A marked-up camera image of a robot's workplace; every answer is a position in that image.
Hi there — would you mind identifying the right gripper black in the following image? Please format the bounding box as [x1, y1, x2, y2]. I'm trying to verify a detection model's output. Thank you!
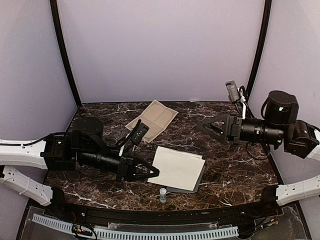
[197, 111, 286, 146]

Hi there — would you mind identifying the grey envelope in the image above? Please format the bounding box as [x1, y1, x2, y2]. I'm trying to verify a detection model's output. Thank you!
[166, 165, 206, 194]

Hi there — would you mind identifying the beige letter paper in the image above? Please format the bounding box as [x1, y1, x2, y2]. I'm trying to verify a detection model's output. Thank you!
[147, 146, 205, 191]

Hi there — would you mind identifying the beige lined letter sheet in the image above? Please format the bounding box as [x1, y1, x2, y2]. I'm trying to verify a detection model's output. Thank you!
[125, 100, 179, 143]

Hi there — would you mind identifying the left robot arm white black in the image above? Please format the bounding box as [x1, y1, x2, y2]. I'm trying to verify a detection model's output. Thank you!
[0, 117, 160, 218]

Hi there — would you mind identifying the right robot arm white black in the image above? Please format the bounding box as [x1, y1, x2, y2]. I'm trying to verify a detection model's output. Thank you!
[198, 90, 320, 217]

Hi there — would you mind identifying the small electronics board with leds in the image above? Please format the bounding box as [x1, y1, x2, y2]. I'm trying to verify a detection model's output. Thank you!
[71, 225, 93, 236]

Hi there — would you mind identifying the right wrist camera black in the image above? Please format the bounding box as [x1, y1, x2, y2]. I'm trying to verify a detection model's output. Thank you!
[224, 80, 250, 118]

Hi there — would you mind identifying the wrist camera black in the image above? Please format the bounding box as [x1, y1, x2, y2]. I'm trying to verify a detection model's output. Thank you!
[224, 80, 250, 118]
[117, 119, 150, 156]

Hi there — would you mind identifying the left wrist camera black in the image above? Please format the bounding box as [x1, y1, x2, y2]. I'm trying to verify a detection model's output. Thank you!
[117, 119, 150, 156]

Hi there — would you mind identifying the black front table rail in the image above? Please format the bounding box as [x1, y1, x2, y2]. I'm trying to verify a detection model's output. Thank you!
[44, 201, 283, 226]

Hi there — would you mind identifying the white slotted cable duct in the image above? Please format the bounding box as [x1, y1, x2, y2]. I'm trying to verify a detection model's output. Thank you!
[31, 214, 239, 240]

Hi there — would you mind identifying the black right frame post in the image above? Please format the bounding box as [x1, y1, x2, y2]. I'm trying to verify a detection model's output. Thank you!
[246, 0, 272, 100]

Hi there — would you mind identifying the black frame post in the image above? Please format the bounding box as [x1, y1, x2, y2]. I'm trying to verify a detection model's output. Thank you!
[246, 0, 272, 100]
[49, 0, 82, 108]

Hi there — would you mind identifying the black left frame post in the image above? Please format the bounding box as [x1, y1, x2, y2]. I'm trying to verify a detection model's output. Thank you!
[49, 0, 82, 108]

